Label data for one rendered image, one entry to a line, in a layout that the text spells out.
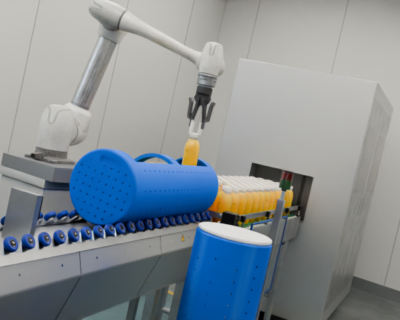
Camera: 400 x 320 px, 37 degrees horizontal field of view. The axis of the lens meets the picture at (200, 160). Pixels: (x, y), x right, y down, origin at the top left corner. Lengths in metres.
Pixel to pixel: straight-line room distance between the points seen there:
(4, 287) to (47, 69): 4.26
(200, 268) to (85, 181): 0.53
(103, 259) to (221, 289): 0.42
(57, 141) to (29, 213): 1.11
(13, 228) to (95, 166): 0.48
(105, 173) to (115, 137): 4.45
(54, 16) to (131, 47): 1.15
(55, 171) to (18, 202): 0.90
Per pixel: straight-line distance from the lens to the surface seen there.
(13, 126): 5.65
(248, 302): 2.17
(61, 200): 2.91
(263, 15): 7.78
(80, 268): 1.98
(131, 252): 2.27
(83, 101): 3.11
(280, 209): 3.28
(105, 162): 2.21
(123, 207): 2.17
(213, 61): 2.82
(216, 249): 2.10
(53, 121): 2.92
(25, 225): 1.86
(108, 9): 2.95
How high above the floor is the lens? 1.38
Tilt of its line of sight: 3 degrees down
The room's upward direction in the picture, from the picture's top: 13 degrees clockwise
